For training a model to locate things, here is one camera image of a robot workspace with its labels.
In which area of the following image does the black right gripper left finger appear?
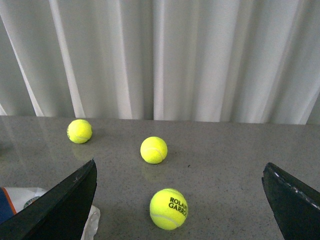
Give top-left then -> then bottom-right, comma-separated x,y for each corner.
0,160 -> 97,240

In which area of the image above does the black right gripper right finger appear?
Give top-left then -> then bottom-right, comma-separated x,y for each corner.
261,162 -> 320,240

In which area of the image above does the clear Wilson tennis ball can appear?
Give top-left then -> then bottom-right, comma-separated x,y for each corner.
0,186 -> 101,240

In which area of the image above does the tennis ball far back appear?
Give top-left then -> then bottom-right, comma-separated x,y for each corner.
66,119 -> 93,144

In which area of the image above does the Roland Garros tennis ball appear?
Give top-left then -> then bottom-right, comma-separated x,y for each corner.
149,188 -> 189,231

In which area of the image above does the plain yellow tennis ball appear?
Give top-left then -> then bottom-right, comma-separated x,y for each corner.
140,136 -> 168,164

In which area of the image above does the white pleated curtain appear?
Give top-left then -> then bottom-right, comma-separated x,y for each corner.
0,0 -> 320,125

